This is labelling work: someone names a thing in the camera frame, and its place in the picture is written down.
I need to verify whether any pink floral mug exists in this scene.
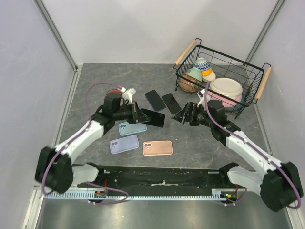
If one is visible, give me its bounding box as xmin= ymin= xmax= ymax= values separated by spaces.
xmin=105 ymin=89 xmax=122 ymax=106

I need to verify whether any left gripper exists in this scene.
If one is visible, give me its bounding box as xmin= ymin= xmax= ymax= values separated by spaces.
xmin=113 ymin=101 xmax=150 ymax=124

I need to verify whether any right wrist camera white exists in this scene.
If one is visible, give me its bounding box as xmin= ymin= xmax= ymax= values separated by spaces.
xmin=197 ymin=89 xmax=211 ymax=107

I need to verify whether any green bowl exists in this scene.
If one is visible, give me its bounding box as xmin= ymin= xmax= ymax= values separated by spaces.
xmin=184 ymin=67 xmax=203 ymax=82

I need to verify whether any black wire basket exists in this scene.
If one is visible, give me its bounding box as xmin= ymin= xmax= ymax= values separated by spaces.
xmin=173 ymin=38 xmax=271 ymax=118

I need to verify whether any lavender phone case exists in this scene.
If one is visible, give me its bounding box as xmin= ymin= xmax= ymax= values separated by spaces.
xmin=109 ymin=135 xmax=139 ymax=155

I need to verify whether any blue patterned bowl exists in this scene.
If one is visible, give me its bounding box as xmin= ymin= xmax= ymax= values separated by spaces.
xmin=193 ymin=57 xmax=211 ymax=71

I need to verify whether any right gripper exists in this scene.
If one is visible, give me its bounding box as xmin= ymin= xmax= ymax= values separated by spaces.
xmin=171 ymin=101 xmax=214 ymax=128

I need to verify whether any blue-edged black phone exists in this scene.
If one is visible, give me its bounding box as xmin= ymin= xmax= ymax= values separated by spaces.
xmin=145 ymin=90 xmax=166 ymax=112

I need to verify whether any black phone with stand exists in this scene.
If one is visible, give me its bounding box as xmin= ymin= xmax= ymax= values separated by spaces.
xmin=162 ymin=93 xmax=182 ymax=115

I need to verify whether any light blue phone case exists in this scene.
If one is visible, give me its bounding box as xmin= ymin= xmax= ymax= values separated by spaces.
xmin=118 ymin=122 xmax=147 ymax=136

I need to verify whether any brown bowl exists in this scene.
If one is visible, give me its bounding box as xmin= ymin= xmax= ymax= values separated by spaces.
xmin=179 ymin=74 xmax=200 ymax=93

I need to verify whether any dark green phone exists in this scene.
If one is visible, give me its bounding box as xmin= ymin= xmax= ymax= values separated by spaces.
xmin=141 ymin=108 xmax=165 ymax=128

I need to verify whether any slotted cable duct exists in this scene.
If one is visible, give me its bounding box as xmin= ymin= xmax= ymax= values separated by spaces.
xmin=44 ymin=189 xmax=226 ymax=201

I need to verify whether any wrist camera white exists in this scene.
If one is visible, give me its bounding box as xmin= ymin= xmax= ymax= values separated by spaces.
xmin=120 ymin=87 xmax=136 ymax=104
xmin=197 ymin=89 xmax=211 ymax=107

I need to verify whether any teal bowl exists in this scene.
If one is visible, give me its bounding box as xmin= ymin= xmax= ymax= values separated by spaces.
xmin=223 ymin=95 xmax=244 ymax=111

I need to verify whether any yellow white bowl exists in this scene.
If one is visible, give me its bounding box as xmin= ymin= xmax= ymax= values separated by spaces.
xmin=202 ymin=67 xmax=216 ymax=82

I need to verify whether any pink phone case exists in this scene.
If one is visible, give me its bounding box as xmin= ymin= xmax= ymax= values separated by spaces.
xmin=143 ymin=140 xmax=173 ymax=156

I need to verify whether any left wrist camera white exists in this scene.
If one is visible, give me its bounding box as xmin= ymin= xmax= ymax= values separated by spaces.
xmin=120 ymin=87 xmax=136 ymax=104

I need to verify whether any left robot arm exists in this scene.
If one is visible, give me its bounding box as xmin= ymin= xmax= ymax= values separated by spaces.
xmin=34 ymin=88 xmax=151 ymax=194

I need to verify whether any cream bowl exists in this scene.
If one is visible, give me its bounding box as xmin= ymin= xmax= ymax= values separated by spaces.
xmin=210 ymin=78 xmax=243 ymax=97

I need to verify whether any pink bowl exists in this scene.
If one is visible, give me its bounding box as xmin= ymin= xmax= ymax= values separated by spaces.
xmin=208 ymin=90 xmax=242 ymax=103

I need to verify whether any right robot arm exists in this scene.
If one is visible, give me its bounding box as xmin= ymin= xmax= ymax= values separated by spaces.
xmin=173 ymin=100 xmax=304 ymax=212

